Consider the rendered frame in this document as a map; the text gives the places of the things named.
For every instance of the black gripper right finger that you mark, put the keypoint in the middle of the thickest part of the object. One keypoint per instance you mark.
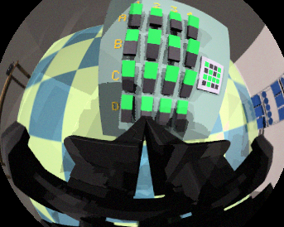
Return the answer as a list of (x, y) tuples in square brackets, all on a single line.
[(167, 154)]

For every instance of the pale grey-green switch panel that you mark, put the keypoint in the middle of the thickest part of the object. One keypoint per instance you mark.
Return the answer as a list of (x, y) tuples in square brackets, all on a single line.
[(165, 60)]

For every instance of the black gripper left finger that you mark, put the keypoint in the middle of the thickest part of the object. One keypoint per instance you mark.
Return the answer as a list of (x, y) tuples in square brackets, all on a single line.
[(122, 154)]

